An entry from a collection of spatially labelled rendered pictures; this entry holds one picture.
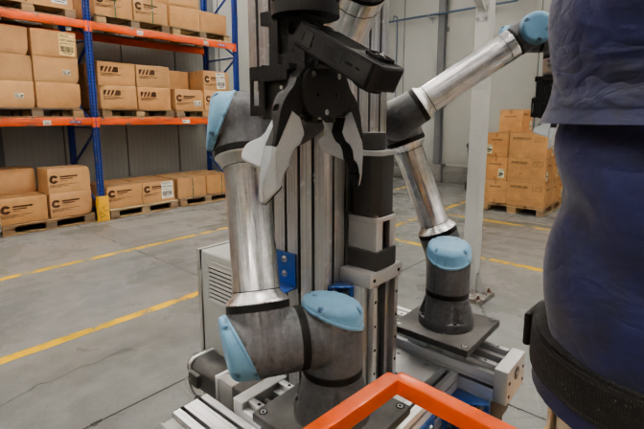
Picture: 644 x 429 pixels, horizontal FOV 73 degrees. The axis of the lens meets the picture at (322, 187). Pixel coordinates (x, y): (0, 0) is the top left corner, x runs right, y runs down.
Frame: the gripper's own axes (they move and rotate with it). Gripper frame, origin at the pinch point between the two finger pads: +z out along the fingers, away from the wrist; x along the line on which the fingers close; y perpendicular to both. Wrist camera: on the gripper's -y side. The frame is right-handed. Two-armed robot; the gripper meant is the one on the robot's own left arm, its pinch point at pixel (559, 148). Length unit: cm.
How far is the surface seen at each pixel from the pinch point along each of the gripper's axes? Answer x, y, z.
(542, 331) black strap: 94, -21, 11
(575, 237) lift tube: 95, -23, 1
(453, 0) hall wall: -894, 456, -283
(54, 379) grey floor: 57, 258, 152
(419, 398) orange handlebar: 92, -9, 24
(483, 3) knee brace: -230, 116, -99
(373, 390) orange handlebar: 96, -4, 23
